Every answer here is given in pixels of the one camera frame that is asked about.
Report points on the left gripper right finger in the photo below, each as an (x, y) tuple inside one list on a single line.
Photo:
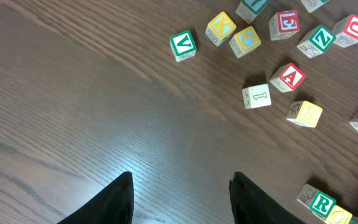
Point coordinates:
[(251, 205)]

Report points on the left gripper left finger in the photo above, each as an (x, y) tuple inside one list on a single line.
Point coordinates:
[(113, 205)]

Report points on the green R block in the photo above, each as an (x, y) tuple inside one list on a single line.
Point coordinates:
[(320, 203)]

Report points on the yellow O block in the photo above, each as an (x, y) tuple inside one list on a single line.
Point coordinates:
[(338, 215)]

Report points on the green B block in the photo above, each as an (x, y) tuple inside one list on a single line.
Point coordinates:
[(354, 220)]

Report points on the yellow block centre left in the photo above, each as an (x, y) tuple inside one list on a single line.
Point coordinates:
[(304, 113)]

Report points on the plain wood red block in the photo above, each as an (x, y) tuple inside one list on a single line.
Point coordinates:
[(256, 96)]

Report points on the red A block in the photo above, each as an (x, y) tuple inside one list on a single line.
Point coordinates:
[(287, 78)]

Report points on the yellow C block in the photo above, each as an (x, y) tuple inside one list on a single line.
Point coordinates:
[(244, 42)]

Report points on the green V block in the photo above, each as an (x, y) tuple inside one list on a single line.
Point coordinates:
[(183, 45)]

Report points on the green Z block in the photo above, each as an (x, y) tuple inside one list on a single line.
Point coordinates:
[(316, 41)]

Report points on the yellow block far left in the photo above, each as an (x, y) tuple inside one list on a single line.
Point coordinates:
[(220, 28)]

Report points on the red E block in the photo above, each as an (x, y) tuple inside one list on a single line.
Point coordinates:
[(284, 24)]

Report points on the green 7 block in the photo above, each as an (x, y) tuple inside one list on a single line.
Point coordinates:
[(248, 10)]

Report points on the red U block left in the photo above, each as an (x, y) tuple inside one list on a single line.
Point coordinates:
[(346, 31)]

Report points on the green J block top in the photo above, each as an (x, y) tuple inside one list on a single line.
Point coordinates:
[(312, 5)]

